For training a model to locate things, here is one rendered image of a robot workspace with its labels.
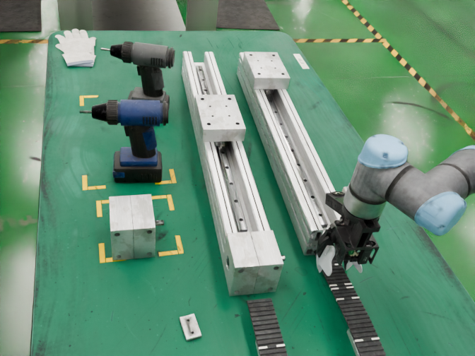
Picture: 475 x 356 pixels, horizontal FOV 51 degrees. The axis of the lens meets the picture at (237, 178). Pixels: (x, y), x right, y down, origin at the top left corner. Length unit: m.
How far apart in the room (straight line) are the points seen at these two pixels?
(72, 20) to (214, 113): 1.54
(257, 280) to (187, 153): 0.48
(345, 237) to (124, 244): 0.45
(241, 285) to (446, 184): 0.44
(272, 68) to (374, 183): 0.75
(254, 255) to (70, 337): 0.38
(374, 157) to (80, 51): 1.19
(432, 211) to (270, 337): 0.38
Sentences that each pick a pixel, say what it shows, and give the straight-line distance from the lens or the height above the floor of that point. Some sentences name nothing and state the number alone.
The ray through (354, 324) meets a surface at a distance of 1.04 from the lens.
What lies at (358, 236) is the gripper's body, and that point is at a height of 0.97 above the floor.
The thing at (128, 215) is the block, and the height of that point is 0.87.
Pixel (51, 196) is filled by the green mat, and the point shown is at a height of 0.78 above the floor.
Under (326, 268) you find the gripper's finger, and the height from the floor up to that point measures 0.84.
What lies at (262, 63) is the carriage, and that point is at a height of 0.90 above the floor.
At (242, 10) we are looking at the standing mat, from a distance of 4.23.
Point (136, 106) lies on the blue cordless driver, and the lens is 1.15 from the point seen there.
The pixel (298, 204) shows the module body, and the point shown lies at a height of 0.85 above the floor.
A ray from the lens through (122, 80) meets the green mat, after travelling 1.66.
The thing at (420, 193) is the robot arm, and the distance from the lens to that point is 0.86.
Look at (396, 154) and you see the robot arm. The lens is 0.87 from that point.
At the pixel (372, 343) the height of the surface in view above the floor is 0.82.
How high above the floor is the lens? 1.64
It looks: 41 degrees down
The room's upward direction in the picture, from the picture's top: 9 degrees clockwise
